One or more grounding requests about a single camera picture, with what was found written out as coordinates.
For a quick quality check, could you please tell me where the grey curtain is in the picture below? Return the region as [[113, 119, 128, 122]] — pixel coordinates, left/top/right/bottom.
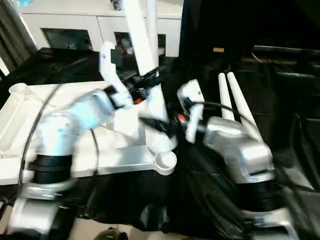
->
[[0, 0, 37, 75]]

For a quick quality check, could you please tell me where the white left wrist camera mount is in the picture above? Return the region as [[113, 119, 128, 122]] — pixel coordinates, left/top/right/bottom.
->
[[98, 41, 134, 111]]

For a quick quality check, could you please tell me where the black box with beige label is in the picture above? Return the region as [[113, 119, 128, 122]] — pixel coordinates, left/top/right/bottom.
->
[[181, 0, 253, 70]]

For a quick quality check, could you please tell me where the white cabinet with glass doors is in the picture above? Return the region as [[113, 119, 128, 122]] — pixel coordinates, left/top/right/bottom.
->
[[19, 0, 184, 59]]

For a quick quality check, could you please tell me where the clear bag on cabinet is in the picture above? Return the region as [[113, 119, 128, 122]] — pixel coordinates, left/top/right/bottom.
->
[[110, 0, 125, 11]]

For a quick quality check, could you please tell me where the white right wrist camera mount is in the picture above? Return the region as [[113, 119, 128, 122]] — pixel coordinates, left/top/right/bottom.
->
[[176, 78, 205, 144]]

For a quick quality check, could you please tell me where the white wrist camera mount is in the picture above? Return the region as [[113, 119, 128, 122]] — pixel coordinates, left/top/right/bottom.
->
[[176, 78, 205, 144], [98, 41, 134, 111]]

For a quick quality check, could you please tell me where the black left wrist camera cable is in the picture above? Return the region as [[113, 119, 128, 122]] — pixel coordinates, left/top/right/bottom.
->
[[17, 83, 65, 187]]

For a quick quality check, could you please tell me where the dark robot foot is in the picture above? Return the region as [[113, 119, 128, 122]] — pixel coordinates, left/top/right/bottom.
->
[[95, 226, 129, 240]]

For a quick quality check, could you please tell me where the white plastic table top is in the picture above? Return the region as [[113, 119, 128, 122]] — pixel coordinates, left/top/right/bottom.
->
[[0, 80, 178, 188]]

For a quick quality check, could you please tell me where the white plastic table leg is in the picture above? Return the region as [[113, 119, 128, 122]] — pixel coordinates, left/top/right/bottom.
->
[[121, 0, 180, 154], [225, 71, 266, 146], [145, 0, 160, 72], [217, 72, 235, 121]]

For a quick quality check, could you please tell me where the black television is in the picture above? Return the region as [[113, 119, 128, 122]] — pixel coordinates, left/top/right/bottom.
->
[[251, 0, 320, 63]]

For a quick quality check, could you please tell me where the black mat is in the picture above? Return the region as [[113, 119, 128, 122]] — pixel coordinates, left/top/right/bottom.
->
[[0, 47, 320, 240]]

